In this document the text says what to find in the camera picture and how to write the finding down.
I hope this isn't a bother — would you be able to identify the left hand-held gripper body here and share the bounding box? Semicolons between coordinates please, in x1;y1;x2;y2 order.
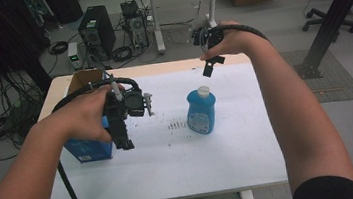
99;78;157;130

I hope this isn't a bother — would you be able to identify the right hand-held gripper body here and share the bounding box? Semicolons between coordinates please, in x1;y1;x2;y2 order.
190;24;227;53

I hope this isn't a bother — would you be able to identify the blue cardboard box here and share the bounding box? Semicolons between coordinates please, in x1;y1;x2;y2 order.
55;66;121;166

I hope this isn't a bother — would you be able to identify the blue bottle with white cap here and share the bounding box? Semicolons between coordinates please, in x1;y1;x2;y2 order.
182;83;221;137

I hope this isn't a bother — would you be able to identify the person's right hand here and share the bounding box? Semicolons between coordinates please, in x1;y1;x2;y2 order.
195;16;270;62

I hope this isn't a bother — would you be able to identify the person's left hand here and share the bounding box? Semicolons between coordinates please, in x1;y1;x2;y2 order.
50;82;131;149

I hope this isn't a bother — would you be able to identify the small open computer tower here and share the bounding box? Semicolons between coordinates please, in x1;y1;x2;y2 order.
119;0;152;54

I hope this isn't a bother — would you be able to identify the white box with green light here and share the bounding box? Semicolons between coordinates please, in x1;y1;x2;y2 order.
65;41;82;71

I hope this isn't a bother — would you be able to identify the large black computer tower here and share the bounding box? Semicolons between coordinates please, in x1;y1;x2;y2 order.
75;3;120;64

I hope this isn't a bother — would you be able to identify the grey floor mat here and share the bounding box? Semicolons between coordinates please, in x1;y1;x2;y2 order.
279;43;353;108

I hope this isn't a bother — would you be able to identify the black office chair base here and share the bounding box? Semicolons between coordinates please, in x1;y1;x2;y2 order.
299;3;353;40

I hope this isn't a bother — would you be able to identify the black sleeve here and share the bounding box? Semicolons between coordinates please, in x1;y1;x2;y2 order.
289;172;353;199

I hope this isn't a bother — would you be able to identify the grey cable with plug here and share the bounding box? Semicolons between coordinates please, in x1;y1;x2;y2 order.
90;52;124;105

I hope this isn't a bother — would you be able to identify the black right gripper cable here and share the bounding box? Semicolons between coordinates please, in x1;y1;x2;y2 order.
217;19;271;48

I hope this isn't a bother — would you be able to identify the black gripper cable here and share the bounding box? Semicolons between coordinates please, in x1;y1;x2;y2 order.
46;73;156;199
217;19;271;48

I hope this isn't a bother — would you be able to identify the coiled black cable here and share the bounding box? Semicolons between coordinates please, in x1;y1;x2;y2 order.
110;44;135;64
46;39;71;57

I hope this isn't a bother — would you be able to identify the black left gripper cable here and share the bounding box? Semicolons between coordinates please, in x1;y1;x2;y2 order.
46;73;156;199

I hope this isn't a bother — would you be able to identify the tangle of black floor cables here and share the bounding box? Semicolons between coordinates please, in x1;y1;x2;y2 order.
0;66;53;162

